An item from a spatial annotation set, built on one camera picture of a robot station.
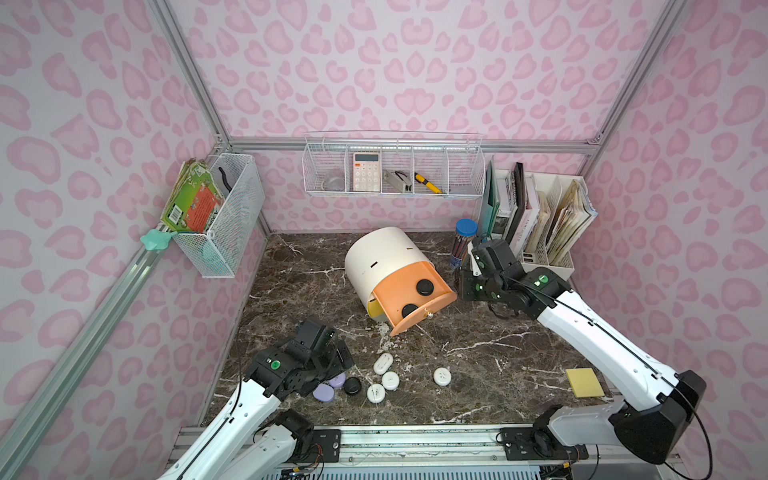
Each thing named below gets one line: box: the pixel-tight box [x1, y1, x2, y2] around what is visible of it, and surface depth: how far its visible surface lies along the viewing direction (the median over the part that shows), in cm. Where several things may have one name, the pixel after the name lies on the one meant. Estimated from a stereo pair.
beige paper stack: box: [547, 179, 598, 266], surface depth 97 cm
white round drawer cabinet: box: [345, 227, 433, 313], surface depth 88 cm
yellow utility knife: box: [414, 172, 443, 194], surface depth 100 cm
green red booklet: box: [161, 158, 225, 234], surface depth 73 cm
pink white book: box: [509, 173, 540, 258], surface depth 95 cm
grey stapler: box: [384, 170, 412, 193], surface depth 101 cm
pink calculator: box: [353, 152, 381, 192], surface depth 97 cm
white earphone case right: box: [433, 367, 452, 386], surface depth 84 cm
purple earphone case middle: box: [329, 373, 346, 389], surface depth 84 cm
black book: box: [505, 162, 526, 245], surface depth 94 cm
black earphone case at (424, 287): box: [416, 278, 434, 297], surface depth 83 cm
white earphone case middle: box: [382, 371, 400, 391], surface depth 84 cm
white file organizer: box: [494, 170, 588, 279], surface depth 100 cm
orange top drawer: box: [373, 262, 458, 336], surface depth 82 cm
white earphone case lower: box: [366, 383, 386, 404], surface depth 82 cm
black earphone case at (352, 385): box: [344, 377, 362, 395], surface depth 84 cm
